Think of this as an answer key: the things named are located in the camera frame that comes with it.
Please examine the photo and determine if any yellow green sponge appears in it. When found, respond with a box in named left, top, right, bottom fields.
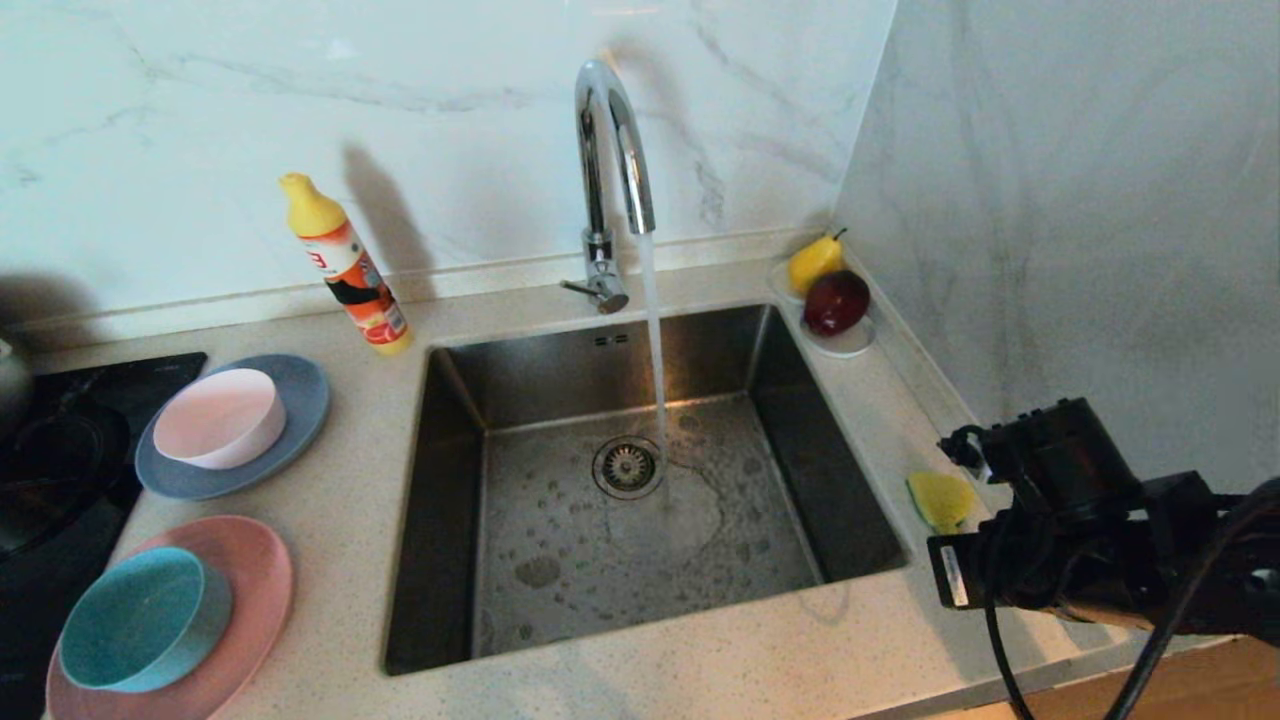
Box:
left=905, top=470, right=978, bottom=537

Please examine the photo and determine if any chrome gooseneck faucet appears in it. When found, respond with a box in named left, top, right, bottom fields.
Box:
left=559, top=58, right=658, bottom=315

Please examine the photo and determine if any orange dish soap bottle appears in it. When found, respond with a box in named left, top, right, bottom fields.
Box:
left=279, top=172, right=414, bottom=357

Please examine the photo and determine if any stainless steel sink basin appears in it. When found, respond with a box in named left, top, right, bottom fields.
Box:
left=381, top=303, right=912, bottom=678

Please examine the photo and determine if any small white dish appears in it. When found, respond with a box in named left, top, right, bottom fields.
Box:
left=768, top=260, right=878, bottom=359

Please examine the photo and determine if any dark red apple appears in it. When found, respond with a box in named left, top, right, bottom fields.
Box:
left=802, top=269, right=872, bottom=338

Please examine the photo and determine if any yellow pear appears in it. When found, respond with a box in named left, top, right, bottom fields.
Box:
left=787, top=228, right=848, bottom=298

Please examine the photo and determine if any round metal drain strainer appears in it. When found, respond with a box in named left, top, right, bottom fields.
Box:
left=590, top=435, right=665, bottom=502

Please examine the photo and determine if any blue grey plate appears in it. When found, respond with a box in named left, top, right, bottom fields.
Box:
left=134, top=353, right=332, bottom=502

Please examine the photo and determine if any pink plate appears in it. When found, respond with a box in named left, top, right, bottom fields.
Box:
left=45, top=515, right=295, bottom=720

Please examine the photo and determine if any pale pink bowl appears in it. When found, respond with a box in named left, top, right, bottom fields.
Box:
left=152, top=368, right=288, bottom=473

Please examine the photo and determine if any teal bowl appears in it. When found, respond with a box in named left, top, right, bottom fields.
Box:
left=57, top=546, right=234, bottom=695

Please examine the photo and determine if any black induction cooktop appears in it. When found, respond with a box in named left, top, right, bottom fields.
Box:
left=0, top=351, right=209, bottom=720

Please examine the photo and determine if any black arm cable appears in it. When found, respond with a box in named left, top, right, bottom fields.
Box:
left=983, top=478, right=1280, bottom=720

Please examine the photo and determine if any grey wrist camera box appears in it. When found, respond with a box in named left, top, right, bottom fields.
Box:
left=937, top=423, right=1013, bottom=487

